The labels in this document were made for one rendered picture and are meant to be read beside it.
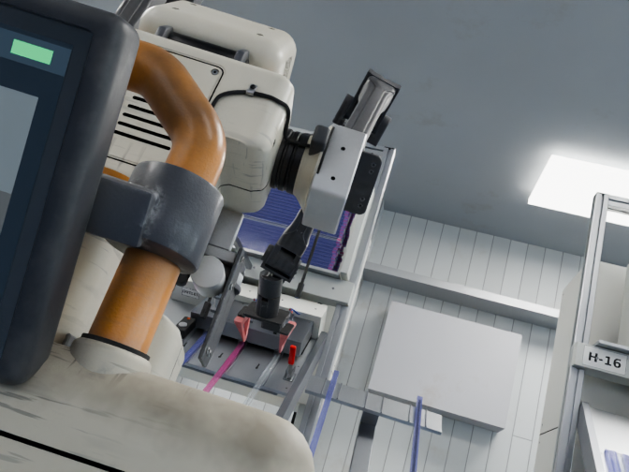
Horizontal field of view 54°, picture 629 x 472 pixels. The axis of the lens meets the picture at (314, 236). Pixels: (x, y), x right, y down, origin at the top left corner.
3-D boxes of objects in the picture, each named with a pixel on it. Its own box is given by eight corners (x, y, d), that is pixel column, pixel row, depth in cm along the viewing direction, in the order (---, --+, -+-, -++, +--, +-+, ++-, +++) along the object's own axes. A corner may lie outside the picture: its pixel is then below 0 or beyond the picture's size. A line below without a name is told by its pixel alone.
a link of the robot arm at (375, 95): (369, 54, 128) (411, 79, 128) (342, 108, 136) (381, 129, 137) (307, 150, 93) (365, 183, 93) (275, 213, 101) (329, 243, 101)
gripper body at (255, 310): (252, 306, 155) (255, 281, 152) (289, 317, 153) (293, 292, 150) (241, 318, 149) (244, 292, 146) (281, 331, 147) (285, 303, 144)
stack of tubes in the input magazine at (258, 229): (332, 271, 191) (356, 196, 200) (182, 231, 201) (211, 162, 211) (334, 284, 202) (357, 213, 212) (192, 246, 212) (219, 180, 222)
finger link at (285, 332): (267, 339, 157) (270, 307, 153) (293, 346, 156) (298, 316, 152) (256, 353, 151) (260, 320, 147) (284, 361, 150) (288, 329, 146)
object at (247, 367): (285, 408, 162) (288, 392, 160) (66, 341, 175) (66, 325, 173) (318, 346, 192) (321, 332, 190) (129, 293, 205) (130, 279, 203)
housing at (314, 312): (314, 357, 188) (321, 317, 183) (169, 315, 198) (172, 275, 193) (321, 344, 196) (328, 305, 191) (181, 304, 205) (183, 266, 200)
